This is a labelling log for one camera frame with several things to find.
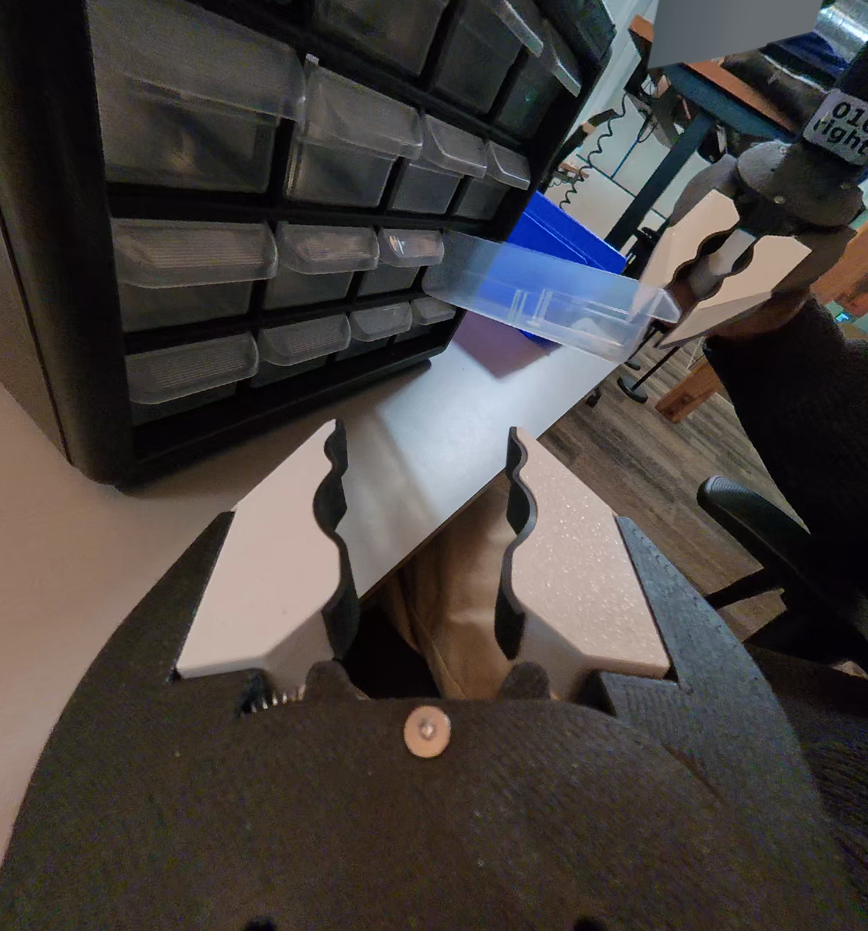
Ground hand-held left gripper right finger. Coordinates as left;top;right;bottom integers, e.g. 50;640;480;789
494;428;671;679

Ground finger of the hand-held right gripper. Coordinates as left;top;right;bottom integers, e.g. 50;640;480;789
656;233;815;349
645;191;744;292

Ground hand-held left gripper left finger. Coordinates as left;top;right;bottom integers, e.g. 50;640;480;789
176;418;362;681

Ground small clear plastic drawer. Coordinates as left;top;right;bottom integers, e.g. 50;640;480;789
421;231;682;365

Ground set of clear cabinet drawers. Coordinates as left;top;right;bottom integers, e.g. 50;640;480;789
88;0;584;426

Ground black drawer cabinet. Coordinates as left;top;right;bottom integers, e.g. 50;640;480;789
0;0;617;490

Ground grey desk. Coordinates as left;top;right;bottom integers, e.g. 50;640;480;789
0;342;624;931

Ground blue plastic bin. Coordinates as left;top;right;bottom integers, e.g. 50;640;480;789
510;191;627;346

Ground person's tan trousers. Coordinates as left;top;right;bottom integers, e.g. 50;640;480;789
398;483;522;699

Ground silver ventilation ducts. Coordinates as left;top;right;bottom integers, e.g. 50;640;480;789
816;0;868;63

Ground black office chair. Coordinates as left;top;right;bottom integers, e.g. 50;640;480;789
696;476;868;685

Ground person's dark knit sweater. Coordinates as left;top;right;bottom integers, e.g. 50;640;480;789
747;647;868;931

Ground black coiled cable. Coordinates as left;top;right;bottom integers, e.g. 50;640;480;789
576;95;639;205

